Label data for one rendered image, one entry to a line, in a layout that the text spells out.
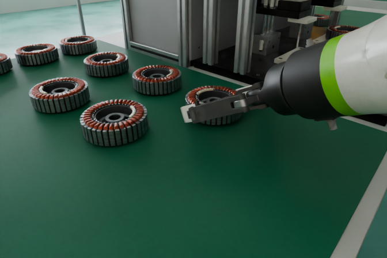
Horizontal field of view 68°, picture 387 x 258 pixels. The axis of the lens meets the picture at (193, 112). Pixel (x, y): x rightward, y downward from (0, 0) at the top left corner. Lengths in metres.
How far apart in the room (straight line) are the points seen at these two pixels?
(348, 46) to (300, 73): 0.06
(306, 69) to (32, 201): 0.37
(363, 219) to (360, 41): 0.21
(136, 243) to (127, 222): 0.03
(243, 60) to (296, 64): 0.34
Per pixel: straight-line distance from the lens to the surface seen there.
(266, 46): 0.85
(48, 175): 0.47
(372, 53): 0.31
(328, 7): 1.04
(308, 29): 1.10
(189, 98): 0.54
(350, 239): 0.39
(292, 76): 0.36
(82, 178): 0.44
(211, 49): 0.75
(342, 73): 0.33
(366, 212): 0.43
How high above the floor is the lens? 1.03
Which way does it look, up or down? 29 degrees down
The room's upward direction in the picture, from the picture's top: straight up
